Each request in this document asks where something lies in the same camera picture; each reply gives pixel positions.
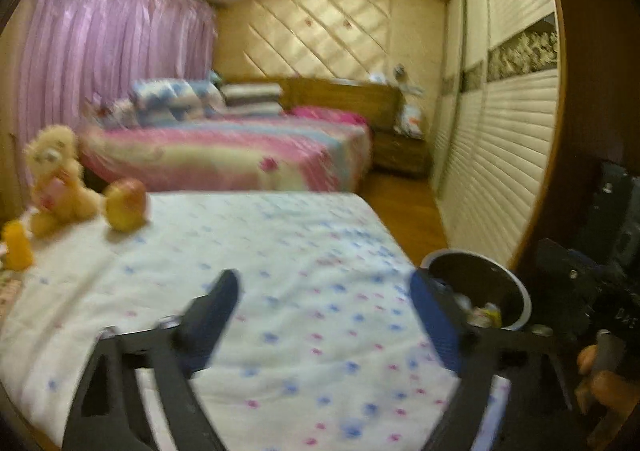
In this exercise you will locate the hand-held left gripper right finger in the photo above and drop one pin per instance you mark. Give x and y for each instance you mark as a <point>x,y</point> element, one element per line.
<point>435,316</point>

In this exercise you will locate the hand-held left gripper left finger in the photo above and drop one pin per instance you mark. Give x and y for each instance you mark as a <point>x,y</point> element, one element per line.
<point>215,316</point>

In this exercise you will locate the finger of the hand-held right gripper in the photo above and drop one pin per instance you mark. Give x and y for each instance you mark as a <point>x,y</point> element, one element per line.
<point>567,286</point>

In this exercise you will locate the black white trash bin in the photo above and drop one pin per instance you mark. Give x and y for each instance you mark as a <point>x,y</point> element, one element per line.
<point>485,276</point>

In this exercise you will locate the person's right hand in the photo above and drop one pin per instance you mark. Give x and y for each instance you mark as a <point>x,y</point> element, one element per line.
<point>607,396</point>

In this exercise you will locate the white floral tablecloth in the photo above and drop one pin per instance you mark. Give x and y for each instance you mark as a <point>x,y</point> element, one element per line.
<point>300,256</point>

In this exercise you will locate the yellow red apple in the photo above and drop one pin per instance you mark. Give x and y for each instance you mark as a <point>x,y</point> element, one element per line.
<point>125,205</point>

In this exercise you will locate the white louvred wardrobe doors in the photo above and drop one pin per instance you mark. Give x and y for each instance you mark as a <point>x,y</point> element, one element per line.
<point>500,141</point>

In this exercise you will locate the bed with pink floral sheet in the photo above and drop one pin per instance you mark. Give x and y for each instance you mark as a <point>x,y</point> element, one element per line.
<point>225,153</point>

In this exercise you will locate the wooden nightstand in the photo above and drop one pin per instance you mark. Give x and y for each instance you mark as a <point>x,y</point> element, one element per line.
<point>400,153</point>

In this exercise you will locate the white orange bag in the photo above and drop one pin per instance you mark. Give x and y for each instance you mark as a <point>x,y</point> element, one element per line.
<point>411,120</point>

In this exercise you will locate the blue heart pillow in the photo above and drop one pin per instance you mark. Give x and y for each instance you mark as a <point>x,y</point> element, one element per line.
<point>170,92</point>
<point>175,113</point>

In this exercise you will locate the yellow ribbed cup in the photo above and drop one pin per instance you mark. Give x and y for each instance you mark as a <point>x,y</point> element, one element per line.
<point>19,248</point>

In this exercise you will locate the folded striped blanket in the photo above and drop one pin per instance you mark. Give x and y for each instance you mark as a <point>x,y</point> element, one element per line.
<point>250,100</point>

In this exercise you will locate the cream teddy bear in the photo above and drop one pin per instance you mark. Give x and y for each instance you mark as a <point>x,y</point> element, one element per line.
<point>55,156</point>

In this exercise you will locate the pink pillow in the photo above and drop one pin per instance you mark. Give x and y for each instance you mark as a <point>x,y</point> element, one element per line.
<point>330,115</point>

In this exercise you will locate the wooden headboard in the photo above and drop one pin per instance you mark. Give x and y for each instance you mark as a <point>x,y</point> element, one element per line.
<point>345,96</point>

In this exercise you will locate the small white device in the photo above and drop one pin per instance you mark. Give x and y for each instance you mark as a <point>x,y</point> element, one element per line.
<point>377,77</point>

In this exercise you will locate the small dark wall fixture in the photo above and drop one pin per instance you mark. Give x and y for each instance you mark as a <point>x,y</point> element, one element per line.
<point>401,72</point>

